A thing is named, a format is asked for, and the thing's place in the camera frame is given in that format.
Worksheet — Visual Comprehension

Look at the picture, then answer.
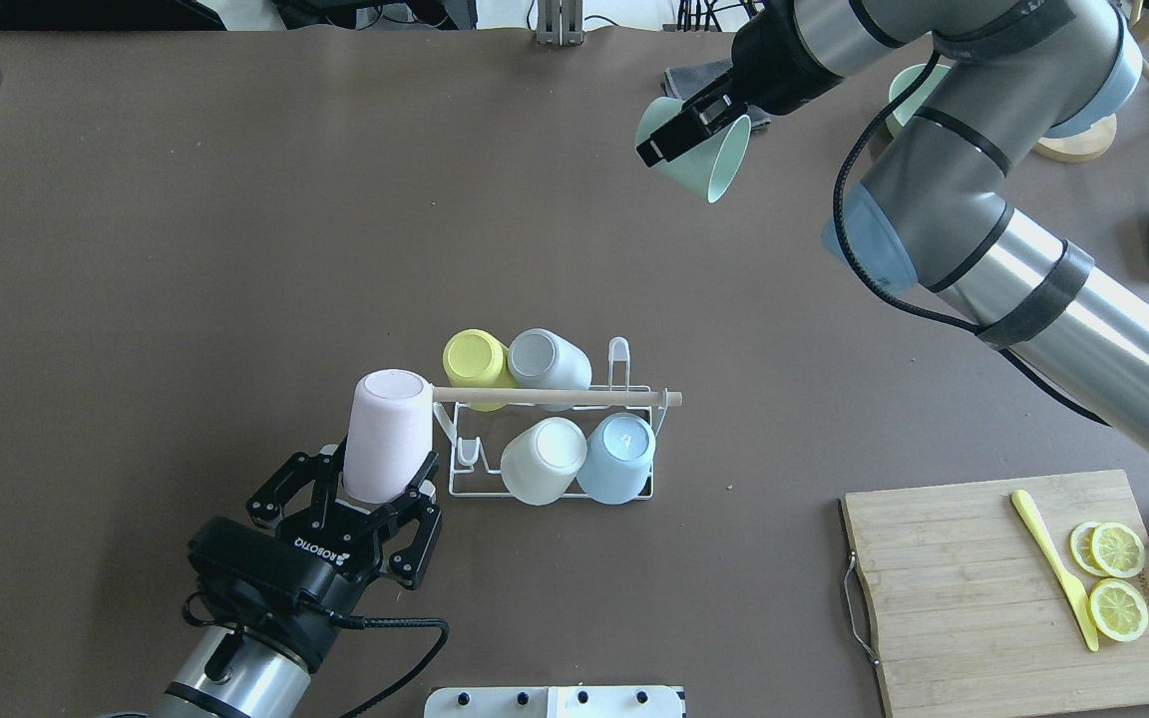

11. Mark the aluminium frame post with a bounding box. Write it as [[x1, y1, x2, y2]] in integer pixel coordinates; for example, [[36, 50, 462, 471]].
[[535, 0, 584, 46]]

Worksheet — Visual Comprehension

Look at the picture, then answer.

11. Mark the green bowl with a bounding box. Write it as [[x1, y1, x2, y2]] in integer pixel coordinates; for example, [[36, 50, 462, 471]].
[[884, 63, 955, 141]]

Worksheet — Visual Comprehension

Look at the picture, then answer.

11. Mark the round wooden stand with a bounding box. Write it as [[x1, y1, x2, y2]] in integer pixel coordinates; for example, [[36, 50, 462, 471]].
[[1033, 0, 1149, 165]]

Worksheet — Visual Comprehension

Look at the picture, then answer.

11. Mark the bamboo cutting board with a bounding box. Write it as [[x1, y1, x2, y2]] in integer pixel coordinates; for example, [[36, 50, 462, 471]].
[[842, 470, 1149, 717]]

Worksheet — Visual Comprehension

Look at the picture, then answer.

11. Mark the grey folded cloth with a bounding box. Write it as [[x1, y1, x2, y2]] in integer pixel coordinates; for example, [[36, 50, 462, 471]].
[[660, 59, 772, 132]]

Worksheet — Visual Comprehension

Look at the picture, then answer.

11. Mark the lemon slice front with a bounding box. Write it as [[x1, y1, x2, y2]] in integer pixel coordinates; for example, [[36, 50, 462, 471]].
[[1089, 522, 1146, 580]]

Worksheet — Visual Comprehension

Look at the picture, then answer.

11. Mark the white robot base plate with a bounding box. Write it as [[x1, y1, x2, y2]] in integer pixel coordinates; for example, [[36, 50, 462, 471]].
[[424, 684, 687, 717]]

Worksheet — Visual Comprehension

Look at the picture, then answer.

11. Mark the yellow plastic knife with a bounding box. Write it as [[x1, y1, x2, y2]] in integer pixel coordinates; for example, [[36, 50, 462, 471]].
[[1009, 488, 1100, 651]]

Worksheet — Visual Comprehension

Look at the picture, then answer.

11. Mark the lemon slice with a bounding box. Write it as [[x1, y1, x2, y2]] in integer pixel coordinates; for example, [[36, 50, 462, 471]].
[[1069, 520, 1108, 577], [1089, 522, 1146, 580], [1088, 577, 1149, 642]]

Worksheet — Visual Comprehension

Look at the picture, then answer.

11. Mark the yellow cup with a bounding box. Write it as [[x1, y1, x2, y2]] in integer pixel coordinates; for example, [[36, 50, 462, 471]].
[[442, 330, 519, 388]]

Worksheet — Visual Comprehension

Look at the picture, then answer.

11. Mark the green cup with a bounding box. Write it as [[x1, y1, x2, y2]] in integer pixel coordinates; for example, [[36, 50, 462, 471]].
[[634, 96, 751, 203]]

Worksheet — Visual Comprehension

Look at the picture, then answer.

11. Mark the white cup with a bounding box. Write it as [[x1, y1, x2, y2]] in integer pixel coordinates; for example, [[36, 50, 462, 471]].
[[499, 417, 587, 505]]

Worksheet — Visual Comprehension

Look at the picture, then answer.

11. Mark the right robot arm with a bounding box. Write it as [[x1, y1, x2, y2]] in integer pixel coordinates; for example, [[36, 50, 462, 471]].
[[637, 1, 1149, 451]]

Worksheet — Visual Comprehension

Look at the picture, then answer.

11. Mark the white wire cup rack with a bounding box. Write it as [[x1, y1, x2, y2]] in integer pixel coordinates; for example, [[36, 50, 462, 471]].
[[432, 335, 683, 499]]

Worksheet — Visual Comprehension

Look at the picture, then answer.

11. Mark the pink cup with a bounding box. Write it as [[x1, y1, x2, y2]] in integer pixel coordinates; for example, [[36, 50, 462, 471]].
[[342, 368, 433, 505]]

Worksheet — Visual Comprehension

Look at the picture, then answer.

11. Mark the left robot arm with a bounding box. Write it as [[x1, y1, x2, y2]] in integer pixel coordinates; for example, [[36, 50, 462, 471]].
[[154, 447, 450, 717]]

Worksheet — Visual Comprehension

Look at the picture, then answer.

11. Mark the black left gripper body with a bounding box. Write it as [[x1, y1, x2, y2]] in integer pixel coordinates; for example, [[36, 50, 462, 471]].
[[188, 497, 406, 671]]

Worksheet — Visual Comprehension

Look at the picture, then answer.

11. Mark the light blue cup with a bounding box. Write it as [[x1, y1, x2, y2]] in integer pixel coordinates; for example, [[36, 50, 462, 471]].
[[577, 412, 656, 505]]

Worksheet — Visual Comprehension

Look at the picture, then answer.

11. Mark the lemon slice top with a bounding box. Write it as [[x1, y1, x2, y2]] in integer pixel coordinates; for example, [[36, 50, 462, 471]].
[[1088, 577, 1149, 642]]

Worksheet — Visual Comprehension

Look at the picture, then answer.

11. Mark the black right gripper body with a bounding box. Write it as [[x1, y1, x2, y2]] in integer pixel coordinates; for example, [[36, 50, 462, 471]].
[[725, 1, 840, 117]]

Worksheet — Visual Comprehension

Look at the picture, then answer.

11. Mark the grey cup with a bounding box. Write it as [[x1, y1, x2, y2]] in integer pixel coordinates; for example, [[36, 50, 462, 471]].
[[508, 329, 592, 391]]

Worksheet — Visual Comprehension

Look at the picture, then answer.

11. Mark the lemon slice behind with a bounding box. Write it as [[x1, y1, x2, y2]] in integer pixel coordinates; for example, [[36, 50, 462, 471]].
[[1069, 520, 1108, 577]]

